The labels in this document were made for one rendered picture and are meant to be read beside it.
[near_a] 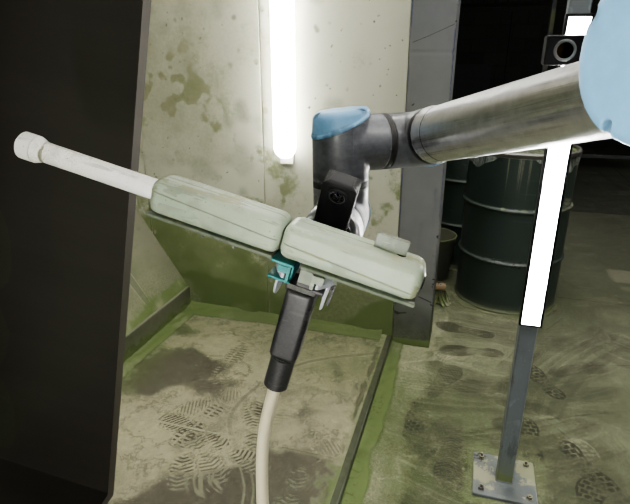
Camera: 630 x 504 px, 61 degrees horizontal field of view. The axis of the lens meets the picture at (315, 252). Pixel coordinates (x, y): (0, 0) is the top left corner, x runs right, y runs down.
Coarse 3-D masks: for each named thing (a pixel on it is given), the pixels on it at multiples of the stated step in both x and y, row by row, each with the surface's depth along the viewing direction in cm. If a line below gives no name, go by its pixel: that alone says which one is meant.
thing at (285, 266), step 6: (276, 258) 57; (282, 258) 58; (282, 264) 57; (288, 264) 57; (294, 264) 57; (276, 270) 59; (282, 270) 57; (288, 270) 57; (294, 270) 58; (270, 276) 58; (276, 276) 58; (288, 276) 57; (288, 282) 58
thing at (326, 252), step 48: (48, 144) 61; (144, 192) 59; (192, 192) 57; (240, 240) 57; (288, 240) 56; (336, 240) 55; (384, 240) 56; (288, 288) 59; (384, 288) 55; (288, 336) 61
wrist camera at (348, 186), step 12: (324, 180) 66; (336, 180) 65; (348, 180) 65; (360, 180) 66; (324, 192) 67; (336, 192) 66; (348, 192) 65; (324, 204) 68; (336, 204) 67; (348, 204) 67; (324, 216) 70; (336, 216) 69; (348, 216) 68
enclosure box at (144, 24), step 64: (0, 0) 81; (64, 0) 79; (128, 0) 78; (0, 64) 85; (64, 64) 83; (128, 64) 81; (0, 128) 89; (64, 128) 87; (128, 128) 84; (0, 192) 93; (64, 192) 91; (128, 192) 86; (0, 256) 98; (64, 256) 95; (128, 256) 91; (0, 320) 103; (64, 320) 100; (0, 384) 109; (64, 384) 106; (0, 448) 116; (64, 448) 112
